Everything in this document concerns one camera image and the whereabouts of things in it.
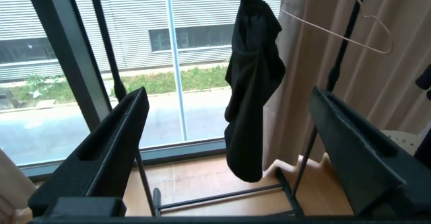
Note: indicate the pink clothes hanger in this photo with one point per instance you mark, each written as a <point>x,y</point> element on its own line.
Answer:
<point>336,34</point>

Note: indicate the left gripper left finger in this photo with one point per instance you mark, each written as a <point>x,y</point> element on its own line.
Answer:
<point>111,163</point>

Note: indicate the beige curtain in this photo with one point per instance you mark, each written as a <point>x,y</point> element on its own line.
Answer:
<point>387,25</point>
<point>11,180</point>

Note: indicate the black shorts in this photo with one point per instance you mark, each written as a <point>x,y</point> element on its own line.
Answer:
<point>252,82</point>

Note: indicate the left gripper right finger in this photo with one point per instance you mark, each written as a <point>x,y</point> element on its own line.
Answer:
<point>370,173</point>

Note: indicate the black clothes rack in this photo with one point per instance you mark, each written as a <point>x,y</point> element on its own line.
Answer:
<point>340,56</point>

